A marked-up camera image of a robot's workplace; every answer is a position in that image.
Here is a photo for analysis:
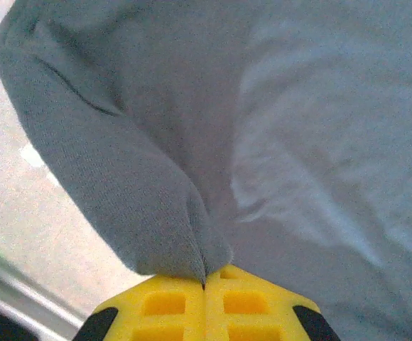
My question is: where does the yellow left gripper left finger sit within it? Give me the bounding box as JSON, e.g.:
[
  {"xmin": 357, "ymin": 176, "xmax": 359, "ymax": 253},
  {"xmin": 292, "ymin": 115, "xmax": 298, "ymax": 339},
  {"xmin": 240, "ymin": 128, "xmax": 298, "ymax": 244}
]
[{"xmin": 72, "ymin": 275, "xmax": 206, "ymax": 341}]

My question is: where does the grey-blue t-shirt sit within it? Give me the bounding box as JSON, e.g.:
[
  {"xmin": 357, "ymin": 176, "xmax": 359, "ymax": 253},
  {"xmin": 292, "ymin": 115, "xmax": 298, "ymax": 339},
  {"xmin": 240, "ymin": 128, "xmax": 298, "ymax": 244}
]
[{"xmin": 0, "ymin": 0, "xmax": 412, "ymax": 341}]

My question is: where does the narrow aluminium frame rail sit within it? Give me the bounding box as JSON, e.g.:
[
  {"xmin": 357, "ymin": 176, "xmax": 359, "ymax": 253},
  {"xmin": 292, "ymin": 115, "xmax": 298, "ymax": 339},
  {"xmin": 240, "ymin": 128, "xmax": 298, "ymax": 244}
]
[{"xmin": 0, "ymin": 248, "xmax": 88, "ymax": 330}]

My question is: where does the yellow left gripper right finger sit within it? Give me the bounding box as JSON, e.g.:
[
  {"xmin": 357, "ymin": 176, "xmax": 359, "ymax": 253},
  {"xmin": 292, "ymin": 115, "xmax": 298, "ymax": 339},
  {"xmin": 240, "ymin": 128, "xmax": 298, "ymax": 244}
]
[{"xmin": 205, "ymin": 264, "xmax": 340, "ymax": 341}]

